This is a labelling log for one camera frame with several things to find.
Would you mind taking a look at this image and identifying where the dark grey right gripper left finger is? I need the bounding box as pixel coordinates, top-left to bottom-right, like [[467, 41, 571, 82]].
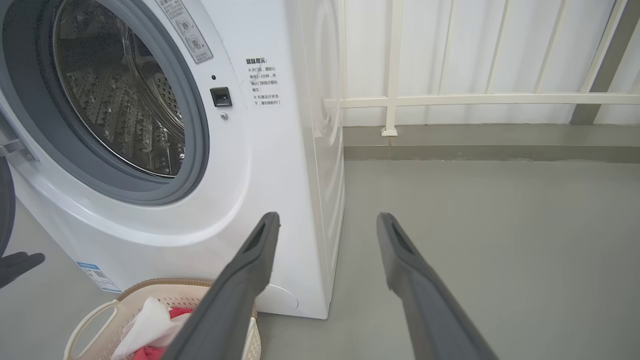
[[162, 211, 281, 360]]

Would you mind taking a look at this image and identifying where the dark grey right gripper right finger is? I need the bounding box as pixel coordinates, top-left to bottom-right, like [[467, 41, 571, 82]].
[[376, 212, 501, 360]]

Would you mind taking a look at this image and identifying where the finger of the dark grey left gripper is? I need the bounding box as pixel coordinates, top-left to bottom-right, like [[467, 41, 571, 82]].
[[0, 251, 46, 290]]

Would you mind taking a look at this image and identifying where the grey washing machine door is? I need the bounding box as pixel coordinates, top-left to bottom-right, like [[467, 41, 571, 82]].
[[0, 155, 16, 257]]

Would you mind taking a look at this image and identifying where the red and white garment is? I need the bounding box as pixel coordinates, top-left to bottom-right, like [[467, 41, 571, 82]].
[[110, 297, 194, 360]]

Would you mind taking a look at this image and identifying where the cream perforated laundry basket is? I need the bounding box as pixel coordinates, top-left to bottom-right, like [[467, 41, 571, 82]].
[[63, 278, 262, 360]]

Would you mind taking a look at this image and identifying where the white washing machine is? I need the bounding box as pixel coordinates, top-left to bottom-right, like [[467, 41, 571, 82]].
[[0, 0, 346, 321]]

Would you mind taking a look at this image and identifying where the blue energy label sticker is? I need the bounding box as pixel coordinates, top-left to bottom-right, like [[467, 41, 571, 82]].
[[76, 261, 123, 294]]

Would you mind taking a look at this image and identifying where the white metal railing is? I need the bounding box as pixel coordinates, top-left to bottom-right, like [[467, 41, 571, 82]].
[[324, 0, 640, 137]]

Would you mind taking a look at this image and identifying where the grey warning sticker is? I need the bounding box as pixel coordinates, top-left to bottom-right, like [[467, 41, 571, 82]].
[[154, 0, 214, 65]]

